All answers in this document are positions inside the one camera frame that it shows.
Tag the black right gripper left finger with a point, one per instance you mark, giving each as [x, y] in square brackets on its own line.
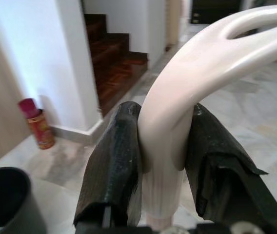
[111, 170]

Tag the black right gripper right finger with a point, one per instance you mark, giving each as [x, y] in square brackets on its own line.
[216, 170]

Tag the red spray can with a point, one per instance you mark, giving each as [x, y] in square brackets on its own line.
[39, 129]

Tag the dark wooden staircase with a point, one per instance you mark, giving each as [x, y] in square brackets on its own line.
[114, 68]

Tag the grey black robot right leg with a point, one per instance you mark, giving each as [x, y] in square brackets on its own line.
[4, 195]

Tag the beige wooden door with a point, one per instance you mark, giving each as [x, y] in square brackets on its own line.
[170, 22]

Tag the dark wooden cabinet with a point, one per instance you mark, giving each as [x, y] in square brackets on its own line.
[214, 11]

